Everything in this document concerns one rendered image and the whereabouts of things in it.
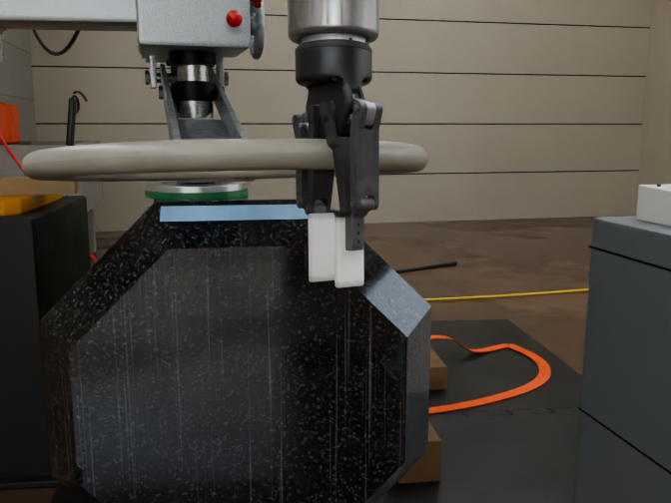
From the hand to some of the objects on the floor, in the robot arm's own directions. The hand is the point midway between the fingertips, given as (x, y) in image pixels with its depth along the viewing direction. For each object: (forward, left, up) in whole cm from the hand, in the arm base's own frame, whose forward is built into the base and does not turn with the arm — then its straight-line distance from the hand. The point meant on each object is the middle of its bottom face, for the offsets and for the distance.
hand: (335, 251), depth 70 cm
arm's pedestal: (-84, -31, -87) cm, 125 cm away
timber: (-48, -111, -89) cm, 150 cm away
